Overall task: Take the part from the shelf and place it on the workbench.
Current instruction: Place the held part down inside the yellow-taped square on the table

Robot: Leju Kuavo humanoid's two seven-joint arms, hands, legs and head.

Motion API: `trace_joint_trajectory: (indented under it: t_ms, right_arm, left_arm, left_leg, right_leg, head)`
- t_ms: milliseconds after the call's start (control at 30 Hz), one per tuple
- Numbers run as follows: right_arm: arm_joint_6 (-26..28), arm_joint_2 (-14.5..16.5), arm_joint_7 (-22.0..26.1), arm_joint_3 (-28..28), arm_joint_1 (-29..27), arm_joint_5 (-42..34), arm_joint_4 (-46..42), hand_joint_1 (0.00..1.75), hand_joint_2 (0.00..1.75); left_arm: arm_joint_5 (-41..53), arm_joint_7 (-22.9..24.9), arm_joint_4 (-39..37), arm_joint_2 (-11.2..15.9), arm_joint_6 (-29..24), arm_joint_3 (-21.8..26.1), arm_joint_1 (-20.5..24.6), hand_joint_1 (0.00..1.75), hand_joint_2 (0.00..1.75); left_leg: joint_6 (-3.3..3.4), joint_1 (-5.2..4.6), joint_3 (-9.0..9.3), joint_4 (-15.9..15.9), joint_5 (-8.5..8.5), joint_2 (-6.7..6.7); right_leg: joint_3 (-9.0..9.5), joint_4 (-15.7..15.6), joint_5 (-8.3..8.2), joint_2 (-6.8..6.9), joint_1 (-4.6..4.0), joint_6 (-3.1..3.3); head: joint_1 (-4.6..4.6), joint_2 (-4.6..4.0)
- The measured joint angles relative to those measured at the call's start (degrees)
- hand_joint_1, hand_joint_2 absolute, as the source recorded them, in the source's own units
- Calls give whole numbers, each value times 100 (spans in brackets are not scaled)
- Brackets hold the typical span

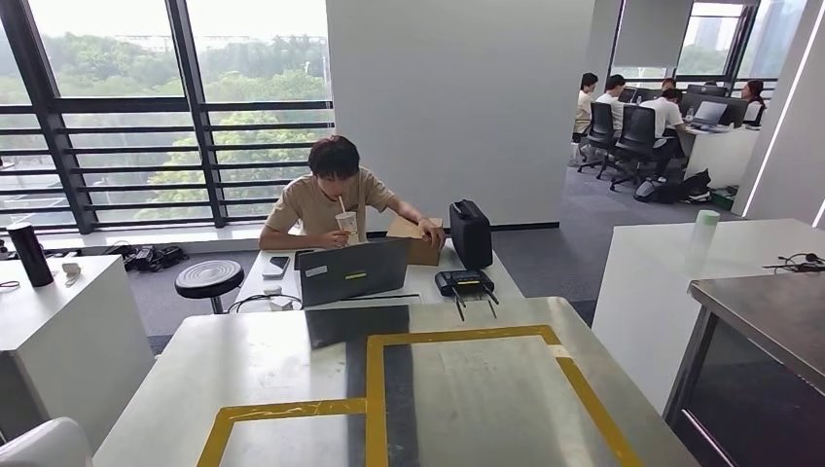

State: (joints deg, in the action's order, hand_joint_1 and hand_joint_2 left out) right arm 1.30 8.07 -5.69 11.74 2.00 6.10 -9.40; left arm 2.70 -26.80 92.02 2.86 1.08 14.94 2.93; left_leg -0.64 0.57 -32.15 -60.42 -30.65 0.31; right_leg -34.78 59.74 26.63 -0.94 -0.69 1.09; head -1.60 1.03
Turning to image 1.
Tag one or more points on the black round stool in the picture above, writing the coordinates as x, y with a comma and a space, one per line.
209, 278

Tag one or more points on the dark grey laptop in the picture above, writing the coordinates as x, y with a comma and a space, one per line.
351, 271

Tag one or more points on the white earphones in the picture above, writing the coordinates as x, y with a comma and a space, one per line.
71, 271

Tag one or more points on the open laptop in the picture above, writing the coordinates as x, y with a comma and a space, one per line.
709, 113

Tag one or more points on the green box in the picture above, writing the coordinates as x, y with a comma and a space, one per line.
724, 198

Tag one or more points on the black tumbler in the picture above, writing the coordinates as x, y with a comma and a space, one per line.
29, 254

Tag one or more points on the black gear pile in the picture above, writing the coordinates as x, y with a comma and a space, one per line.
151, 256

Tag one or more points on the white office desk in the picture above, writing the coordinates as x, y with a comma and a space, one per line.
722, 158

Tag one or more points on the black office chair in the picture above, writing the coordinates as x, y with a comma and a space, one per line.
601, 129
635, 138

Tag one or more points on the black router with antennas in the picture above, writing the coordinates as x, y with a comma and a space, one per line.
464, 282

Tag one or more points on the cardboard box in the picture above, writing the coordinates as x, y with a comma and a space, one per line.
425, 254

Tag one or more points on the black window frame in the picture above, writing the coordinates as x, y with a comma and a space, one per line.
193, 106

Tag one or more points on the steel workbench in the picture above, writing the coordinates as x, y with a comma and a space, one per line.
271, 367

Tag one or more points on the steel table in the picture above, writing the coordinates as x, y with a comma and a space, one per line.
773, 316

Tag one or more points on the smartphone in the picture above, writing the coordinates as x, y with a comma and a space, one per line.
276, 267

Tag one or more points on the paper cup with straw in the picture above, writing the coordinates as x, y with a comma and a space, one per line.
347, 225

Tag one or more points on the person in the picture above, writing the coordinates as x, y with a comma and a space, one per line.
609, 98
309, 206
668, 84
664, 113
754, 106
583, 106

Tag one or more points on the black bags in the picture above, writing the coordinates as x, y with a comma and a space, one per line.
673, 190

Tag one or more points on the bottle with green cap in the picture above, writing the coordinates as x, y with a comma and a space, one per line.
702, 238

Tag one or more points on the yellow tape frame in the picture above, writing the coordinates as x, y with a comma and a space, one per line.
377, 387

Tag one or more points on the black carry case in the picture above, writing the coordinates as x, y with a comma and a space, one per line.
470, 235

